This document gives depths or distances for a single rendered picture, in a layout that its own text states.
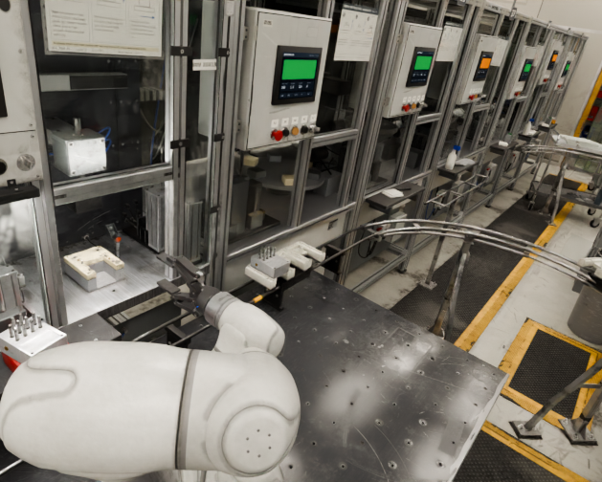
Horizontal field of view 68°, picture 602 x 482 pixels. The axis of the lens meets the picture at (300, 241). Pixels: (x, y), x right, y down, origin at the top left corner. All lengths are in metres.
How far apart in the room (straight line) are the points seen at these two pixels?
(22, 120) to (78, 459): 0.83
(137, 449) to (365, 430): 1.10
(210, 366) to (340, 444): 1.01
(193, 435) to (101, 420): 0.09
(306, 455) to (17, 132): 1.13
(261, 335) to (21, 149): 0.69
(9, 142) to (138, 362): 0.78
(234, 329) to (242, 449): 0.61
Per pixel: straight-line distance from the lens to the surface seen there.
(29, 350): 1.27
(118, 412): 0.51
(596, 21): 9.02
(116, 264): 1.63
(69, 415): 0.53
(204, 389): 0.50
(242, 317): 1.07
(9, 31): 1.17
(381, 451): 1.51
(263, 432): 0.48
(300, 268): 1.91
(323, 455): 1.45
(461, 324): 3.41
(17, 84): 1.19
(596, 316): 3.77
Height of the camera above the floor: 1.83
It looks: 27 degrees down
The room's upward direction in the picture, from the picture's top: 9 degrees clockwise
